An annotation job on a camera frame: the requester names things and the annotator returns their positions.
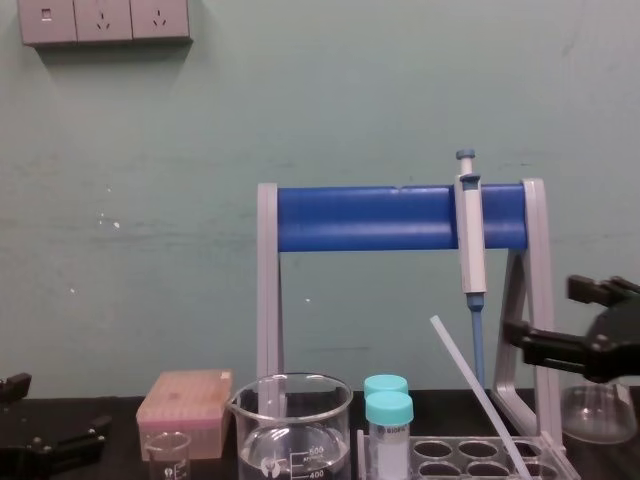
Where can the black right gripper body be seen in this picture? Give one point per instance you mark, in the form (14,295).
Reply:
(620,345)

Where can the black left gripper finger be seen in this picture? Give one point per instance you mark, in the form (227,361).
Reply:
(14,389)
(75,442)

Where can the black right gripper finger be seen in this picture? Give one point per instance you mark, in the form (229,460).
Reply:
(587,289)
(555,347)

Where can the clear glass stirring rod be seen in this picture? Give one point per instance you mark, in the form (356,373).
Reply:
(472,380)

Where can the clear glass flask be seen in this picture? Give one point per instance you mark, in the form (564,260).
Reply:
(595,415)

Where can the small glass beaker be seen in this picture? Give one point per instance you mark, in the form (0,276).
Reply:
(167,457)

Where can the pink pipette tip box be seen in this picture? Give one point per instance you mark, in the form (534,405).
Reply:
(187,405)

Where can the white and blue pipette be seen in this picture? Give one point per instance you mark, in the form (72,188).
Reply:
(472,240)

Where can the clear plastic tube rack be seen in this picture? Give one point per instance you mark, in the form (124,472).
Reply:
(480,450)

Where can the teal-capped sample tube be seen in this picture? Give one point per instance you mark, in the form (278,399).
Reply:
(385,384)
(389,425)

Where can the large glass beaker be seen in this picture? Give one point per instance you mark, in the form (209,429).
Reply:
(292,445)

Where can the grey and blue pipette stand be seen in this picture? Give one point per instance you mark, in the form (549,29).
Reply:
(370,220)

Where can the grey wall socket panel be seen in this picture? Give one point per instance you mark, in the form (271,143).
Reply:
(105,20)

